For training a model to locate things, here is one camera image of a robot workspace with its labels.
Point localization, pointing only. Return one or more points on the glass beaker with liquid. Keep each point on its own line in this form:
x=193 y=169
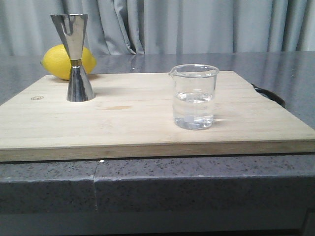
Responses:
x=193 y=95

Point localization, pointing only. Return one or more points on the yellow lemon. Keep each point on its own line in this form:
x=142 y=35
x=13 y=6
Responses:
x=57 y=62

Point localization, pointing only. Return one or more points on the grey curtain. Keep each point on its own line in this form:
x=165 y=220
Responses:
x=119 y=27

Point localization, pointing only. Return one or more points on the steel double jigger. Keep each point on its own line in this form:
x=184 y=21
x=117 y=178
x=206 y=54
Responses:
x=71 y=29

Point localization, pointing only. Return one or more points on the wooden cutting board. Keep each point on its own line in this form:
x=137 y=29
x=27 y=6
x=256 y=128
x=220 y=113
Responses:
x=132 y=116

